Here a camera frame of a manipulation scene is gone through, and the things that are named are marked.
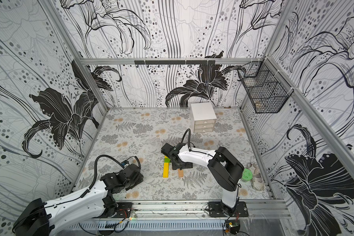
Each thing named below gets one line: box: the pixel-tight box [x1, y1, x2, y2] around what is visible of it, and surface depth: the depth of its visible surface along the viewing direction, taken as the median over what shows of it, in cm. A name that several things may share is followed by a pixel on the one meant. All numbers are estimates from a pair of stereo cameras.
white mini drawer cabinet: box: [190, 102, 217, 134], surface depth 100 cm
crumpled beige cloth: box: [248, 162, 266, 192], surface depth 80 cm
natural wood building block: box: [177, 168, 184, 178], surface depth 86 cm
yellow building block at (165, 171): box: [162, 162, 170, 178], surface depth 88 cm
